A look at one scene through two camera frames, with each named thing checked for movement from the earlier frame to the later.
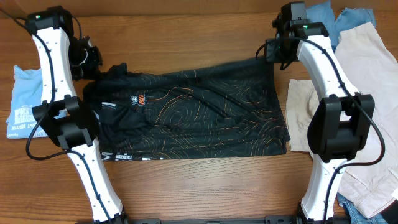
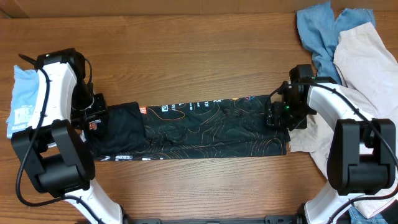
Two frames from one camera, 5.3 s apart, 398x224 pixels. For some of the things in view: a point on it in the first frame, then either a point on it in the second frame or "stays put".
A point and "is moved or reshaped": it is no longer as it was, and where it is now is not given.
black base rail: (268, 219) stays put
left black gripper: (92, 68) → (99, 111)
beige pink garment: (372, 68) stays put
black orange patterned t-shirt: (221, 111) is moved or reshaped
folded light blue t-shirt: (27, 93) stays put
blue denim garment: (347, 18) stays put
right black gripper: (268, 56) → (273, 117)
